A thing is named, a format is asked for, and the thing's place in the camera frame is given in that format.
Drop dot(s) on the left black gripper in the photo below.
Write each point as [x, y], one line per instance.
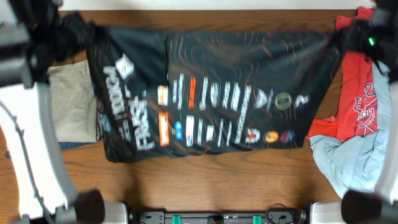
[73, 24]

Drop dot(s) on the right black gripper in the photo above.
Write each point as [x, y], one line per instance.
[357, 33]

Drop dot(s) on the black orange patterned jersey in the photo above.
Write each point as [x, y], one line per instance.
[177, 94]

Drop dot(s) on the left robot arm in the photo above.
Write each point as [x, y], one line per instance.
[46, 191]

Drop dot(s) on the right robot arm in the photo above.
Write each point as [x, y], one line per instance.
[379, 206]

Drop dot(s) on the folded beige trousers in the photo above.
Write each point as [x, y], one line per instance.
[73, 103]

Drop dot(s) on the red t-shirt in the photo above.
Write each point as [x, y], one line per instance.
[357, 109]

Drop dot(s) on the folded navy garment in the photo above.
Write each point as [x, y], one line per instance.
[61, 146]

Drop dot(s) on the light blue t-shirt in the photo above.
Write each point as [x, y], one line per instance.
[357, 163]

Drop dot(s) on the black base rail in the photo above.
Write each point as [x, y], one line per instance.
[277, 216]

